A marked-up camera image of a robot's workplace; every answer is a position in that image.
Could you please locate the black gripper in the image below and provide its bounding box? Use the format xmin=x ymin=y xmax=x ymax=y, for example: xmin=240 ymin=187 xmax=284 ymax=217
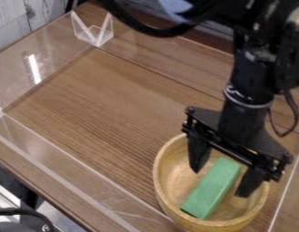
xmin=183 ymin=85 xmax=292 ymax=198

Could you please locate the green rectangular block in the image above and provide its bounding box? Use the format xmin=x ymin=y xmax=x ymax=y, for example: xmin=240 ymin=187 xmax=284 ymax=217
xmin=180 ymin=158 xmax=242 ymax=219

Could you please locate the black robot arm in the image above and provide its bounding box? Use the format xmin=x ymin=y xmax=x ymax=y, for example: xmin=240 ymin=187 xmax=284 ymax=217
xmin=100 ymin=0 xmax=299 ymax=198

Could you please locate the brown wooden bowl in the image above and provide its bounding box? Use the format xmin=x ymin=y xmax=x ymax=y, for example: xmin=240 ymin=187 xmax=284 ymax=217
xmin=152 ymin=134 xmax=270 ymax=232

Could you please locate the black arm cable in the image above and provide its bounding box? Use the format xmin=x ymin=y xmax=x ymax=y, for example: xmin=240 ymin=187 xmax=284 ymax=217
xmin=267 ymin=89 xmax=299 ymax=139

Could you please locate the clear acrylic enclosure wall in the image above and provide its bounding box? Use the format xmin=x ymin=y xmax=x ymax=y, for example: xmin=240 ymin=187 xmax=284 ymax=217
xmin=0 ymin=5 xmax=299 ymax=232

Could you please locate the grey metal frame part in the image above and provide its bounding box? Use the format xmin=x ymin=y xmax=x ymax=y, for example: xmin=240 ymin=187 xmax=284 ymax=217
xmin=0 ymin=180 xmax=76 ymax=232

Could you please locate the clear acrylic corner bracket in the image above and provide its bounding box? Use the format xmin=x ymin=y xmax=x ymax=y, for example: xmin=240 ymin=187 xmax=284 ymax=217
xmin=71 ymin=12 xmax=114 ymax=48

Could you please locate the black cable lower left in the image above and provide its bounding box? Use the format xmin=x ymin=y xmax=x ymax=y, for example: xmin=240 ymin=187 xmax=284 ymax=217
xmin=0 ymin=208 xmax=56 ymax=232

